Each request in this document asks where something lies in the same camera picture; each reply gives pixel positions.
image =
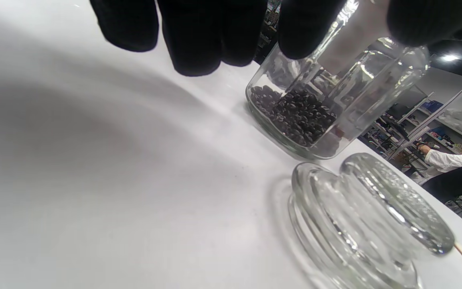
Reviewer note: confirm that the white storage shelf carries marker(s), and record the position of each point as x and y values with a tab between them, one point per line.
435	116

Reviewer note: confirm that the clear glass jar lid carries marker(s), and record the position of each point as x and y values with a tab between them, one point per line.
355	224

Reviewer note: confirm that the person's left hand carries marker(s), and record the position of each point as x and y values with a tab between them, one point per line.
203	32

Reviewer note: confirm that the heap of stored coffee beans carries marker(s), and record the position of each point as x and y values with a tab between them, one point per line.
299	116

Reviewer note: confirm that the clear glass jar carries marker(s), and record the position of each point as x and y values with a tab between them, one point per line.
375	96

